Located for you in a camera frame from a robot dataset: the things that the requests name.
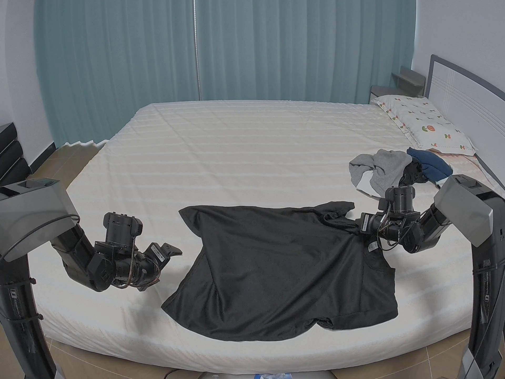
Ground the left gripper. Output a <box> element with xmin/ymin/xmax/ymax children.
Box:
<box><xmin>136</xmin><ymin>243</ymin><xmax>183</xmax><ymax>291</ymax></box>

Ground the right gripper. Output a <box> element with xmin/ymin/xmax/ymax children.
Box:
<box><xmin>359</xmin><ymin>212</ymin><xmax>391</xmax><ymax>239</ymax></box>

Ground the black T-shirt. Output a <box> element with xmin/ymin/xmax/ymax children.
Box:
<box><xmin>161</xmin><ymin>201</ymin><xmax>399</xmax><ymax>342</ymax></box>

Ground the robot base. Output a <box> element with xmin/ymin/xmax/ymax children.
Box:
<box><xmin>197</xmin><ymin>371</ymin><xmax>304</xmax><ymax>379</ymax></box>

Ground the pile of clothes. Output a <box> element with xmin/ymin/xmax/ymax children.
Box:
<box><xmin>348</xmin><ymin>147</ymin><xmax>454</xmax><ymax>201</ymax></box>

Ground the bed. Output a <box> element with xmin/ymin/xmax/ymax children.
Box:
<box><xmin>28</xmin><ymin>54</ymin><xmax>505</xmax><ymax>375</ymax></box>

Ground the white printed pillow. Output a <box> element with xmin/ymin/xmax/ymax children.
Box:
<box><xmin>371</xmin><ymin>94</ymin><xmax>478</xmax><ymax>157</ymax></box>

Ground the grey bedside table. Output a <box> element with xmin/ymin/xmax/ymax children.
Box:
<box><xmin>370</xmin><ymin>66</ymin><xmax>427</xmax><ymax>103</ymax></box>

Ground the blue-green curtain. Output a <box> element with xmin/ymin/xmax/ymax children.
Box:
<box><xmin>195</xmin><ymin>0</ymin><xmax>417</xmax><ymax>103</ymax></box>
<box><xmin>35</xmin><ymin>0</ymin><xmax>198</xmax><ymax>149</ymax></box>

